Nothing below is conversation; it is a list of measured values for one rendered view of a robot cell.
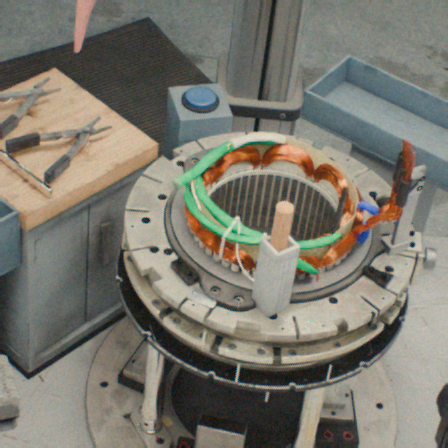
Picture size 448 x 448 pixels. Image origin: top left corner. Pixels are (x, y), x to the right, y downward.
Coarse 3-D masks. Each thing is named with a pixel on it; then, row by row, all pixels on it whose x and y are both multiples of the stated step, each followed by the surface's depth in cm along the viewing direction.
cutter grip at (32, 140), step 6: (36, 132) 141; (18, 138) 139; (24, 138) 140; (30, 138) 140; (36, 138) 140; (6, 144) 139; (12, 144) 139; (18, 144) 140; (24, 144) 140; (30, 144) 140; (36, 144) 141; (6, 150) 140; (12, 150) 140; (18, 150) 140
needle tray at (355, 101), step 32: (352, 64) 163; (320, 96) 161; (352, 96) 163; (384, 96) 163; (416, 96) 160; (352, 128) 155; (384, 128) 152; (416, 128) 160; (384, 160) 155; (416, 160) 152; (416, 224) 165
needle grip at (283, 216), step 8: (280, 208) 115; (288, 208) 115; (280, 216) 115; (288, 216) 115; (280, 224) 116; (288, 224) 116; (272, 232) 118; (280, 232) 117; (288, 232) 117; (272, 240) 118; (280, 240) 117; (280, 248) 118
